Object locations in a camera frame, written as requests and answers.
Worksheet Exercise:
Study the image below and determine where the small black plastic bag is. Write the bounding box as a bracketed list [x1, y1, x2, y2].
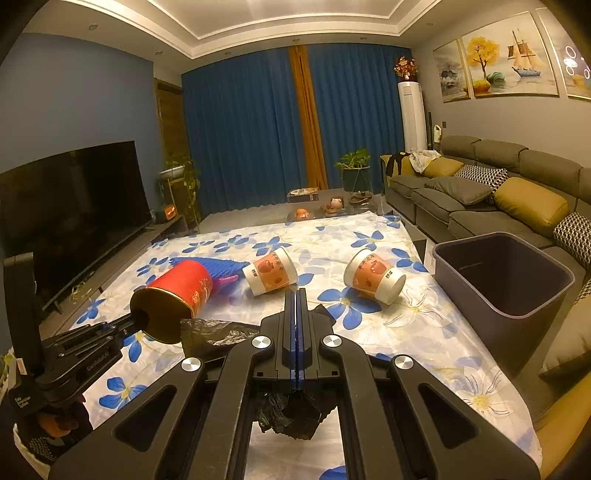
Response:
[180, 318, 338, 440]

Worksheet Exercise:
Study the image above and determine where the red cylindrical can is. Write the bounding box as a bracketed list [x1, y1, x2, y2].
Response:
[130, 260, 213, 344]

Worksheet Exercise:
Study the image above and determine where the dark grey trash bin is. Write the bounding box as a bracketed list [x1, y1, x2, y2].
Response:
[433, 232, 575, 378]

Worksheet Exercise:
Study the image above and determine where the person's left hand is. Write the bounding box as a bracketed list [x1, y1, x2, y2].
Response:
[36, 404, 88, 438]

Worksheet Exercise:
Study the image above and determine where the orange white paper cup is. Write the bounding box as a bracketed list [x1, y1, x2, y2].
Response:
[242, 247, 298, 296]

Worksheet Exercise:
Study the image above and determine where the floral white blue tablecloth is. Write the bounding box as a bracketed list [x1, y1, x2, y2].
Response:
[73, 213, 542, 479]

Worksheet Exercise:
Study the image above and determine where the blue bristle brush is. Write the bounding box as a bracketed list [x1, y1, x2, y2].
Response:
[169, 257, 249, 288]

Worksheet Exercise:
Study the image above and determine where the black television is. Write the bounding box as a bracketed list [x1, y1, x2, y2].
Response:
[1, 141, 151, 309]

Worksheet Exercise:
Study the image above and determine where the orange curtain strip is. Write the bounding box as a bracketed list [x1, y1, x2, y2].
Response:
[288, 45, 329, 190]

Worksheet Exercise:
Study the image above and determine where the potted green plant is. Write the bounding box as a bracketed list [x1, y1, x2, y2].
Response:
[335, 148, 372, 193]

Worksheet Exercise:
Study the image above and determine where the plant on wooden stand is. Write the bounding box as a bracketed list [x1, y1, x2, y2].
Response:
[158, 155, 201, 231]

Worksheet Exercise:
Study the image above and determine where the grey sectional sofa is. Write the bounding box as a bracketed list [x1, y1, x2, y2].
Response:
[380, 136, 590, 479]

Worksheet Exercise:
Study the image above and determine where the grey flat cushion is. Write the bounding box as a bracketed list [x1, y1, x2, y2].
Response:
[425, 176, 493, 206]

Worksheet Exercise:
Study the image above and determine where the far mustard cushion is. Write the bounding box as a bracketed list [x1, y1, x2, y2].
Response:
[423, 156, 465, 179]

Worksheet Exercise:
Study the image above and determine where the blue curtain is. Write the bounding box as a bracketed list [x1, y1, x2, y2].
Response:
[182, 44, 413, 215]

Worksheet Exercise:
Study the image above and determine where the far patterned cushion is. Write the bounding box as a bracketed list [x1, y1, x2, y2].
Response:
[455, 165, 509, 192]

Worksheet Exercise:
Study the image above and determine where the beige grey cushion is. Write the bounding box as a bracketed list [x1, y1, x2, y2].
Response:
[539, 296, 591, 379]

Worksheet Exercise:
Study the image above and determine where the white standing air conditioner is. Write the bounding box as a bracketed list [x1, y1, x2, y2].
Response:
[398, 81, 428, 152]

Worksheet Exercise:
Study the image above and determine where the mustard yellow cushion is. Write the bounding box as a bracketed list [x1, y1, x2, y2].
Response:
[494, 177, 570, 237]

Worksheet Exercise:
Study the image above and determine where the black white patterned cushion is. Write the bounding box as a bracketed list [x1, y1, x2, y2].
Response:
[553, 212, 591, 270]

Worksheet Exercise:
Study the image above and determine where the red flower decoration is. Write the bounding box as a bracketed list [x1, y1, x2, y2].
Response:
[394, 56, 418, 82]

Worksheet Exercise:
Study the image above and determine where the left landscape painting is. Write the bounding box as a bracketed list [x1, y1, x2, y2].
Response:
[433, 40, 470, 103]

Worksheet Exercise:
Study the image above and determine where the sailboat tree painting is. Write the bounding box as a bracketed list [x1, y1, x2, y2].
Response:
[461, 12, 559, 97]

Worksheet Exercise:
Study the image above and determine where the right abstract painting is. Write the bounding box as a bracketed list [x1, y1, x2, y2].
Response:
[536, 7, 590, 100]

